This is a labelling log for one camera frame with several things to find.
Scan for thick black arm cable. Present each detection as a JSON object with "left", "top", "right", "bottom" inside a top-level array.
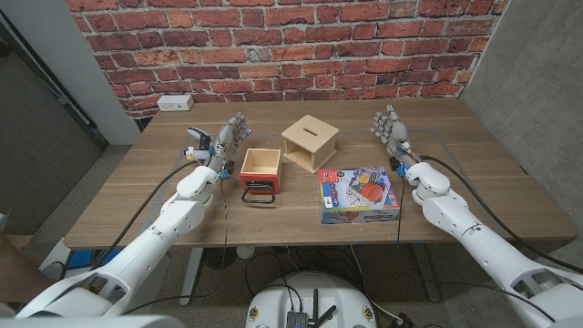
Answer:
[
  {"left": 90, "top": 159, "right": 201, "bottom": 270},
  {"left": 419, "top": 155, "right": 583, "bottom": 276}
]

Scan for blue floor pad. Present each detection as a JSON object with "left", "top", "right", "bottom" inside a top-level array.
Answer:
[{"left": 67, "top": 249, "right": 122, "bottom": 270}]

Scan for small grey computer box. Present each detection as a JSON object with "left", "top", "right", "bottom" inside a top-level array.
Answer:
[{"left": 285, "top": 311, "right": 309, "bottom": 328}]

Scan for white game controller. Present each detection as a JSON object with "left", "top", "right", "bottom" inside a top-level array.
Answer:
[{"left": 184, "top": 127, "right": 215, "bottom": 166}]

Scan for printed red brick backdrop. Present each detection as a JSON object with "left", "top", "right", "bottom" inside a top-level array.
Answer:
[{"left": 66, "top": 0, "right": 511, "bottom": 120}]

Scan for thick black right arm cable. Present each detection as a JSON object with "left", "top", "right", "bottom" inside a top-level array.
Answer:
[{"left": 419, "top": 155, "right": 583, "bottom": 276}]

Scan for dark table leg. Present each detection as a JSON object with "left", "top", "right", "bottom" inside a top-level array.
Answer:
[{"left": 412, "top": 243, "right": 442, "bottom": 302}]

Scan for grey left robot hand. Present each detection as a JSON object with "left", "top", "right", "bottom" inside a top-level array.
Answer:
[{"left": 207, "top": 112, "right": 252, "bottom": 177}]

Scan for white power outlet strip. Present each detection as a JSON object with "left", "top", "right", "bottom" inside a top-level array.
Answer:
[{"left": 156, "top": 94, "right": 195, "bottom": 113}]

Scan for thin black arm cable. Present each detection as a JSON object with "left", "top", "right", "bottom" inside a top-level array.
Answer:
[
  {"left": 396, "top": 177, "right": 405, "bottom": 243},
  {"left": 121, "top": 177, "right": 229, "bottom": 315}
]

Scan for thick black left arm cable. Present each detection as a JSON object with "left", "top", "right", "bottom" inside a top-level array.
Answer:
[{"left": 90, "top": 159, "right": 201, "bottom": 270}]

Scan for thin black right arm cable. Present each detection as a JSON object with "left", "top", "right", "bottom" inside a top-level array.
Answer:
[{"left": 396, "top": 177, "right": 405, "bottom": 243}]

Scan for wooden box with slot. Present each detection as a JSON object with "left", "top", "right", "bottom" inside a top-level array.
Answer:
[{"left": 281, "top": 114, "right": 341, "bottom": 175}]

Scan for wooden drawer with red front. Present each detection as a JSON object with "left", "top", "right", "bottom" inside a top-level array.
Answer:
[{"left": 239, "top": 148, "right": 283, "bottom": 205}]

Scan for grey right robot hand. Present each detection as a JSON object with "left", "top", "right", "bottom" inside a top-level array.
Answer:
[{"left": 369, "top": 104, "right": 423, "bottom": 172}]

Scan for white robot torso base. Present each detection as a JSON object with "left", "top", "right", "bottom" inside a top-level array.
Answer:
[{"left": 245, "top": 272, "right": 378, "bottom": 328}]

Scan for colourful toy package box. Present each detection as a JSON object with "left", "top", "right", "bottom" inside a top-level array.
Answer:
[{"left": 317, "top": 166, "right": 402, "bottom": 225}]

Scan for white table leg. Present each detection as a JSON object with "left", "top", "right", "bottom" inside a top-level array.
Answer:
[{"left": 179, "top": 248, "right": 205, "bottom": 306}]

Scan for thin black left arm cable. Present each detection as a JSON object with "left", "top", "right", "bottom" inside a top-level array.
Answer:
[{"left": 121, "top": 177, "right": 229, "bottom": 315}]

